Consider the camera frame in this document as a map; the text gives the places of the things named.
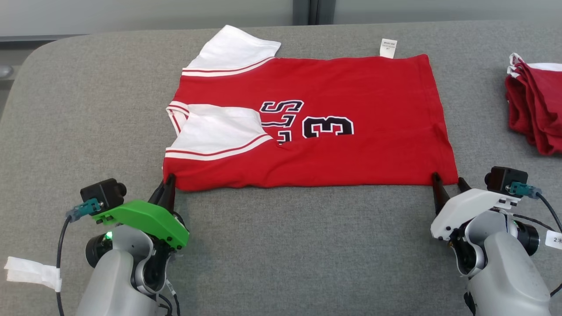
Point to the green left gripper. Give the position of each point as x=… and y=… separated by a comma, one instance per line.
x=145, y=221

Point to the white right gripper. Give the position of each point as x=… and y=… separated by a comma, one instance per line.
x=470, y=208

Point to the plain red garment white hem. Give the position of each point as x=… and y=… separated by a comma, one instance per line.
x=538, y=105

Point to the red white numbered jersey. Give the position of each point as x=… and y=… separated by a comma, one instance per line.
x=307, y=149

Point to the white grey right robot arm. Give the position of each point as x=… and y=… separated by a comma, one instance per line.
x=505, y=272

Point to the grey fabric sofa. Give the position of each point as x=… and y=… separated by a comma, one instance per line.
x=281, y=245

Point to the white tape tag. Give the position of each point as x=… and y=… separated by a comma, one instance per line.
x=30, y=272

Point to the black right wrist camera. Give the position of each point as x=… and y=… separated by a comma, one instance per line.
x=505, y=177

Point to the dark grey wall post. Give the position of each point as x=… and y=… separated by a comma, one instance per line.
x=312, y=11

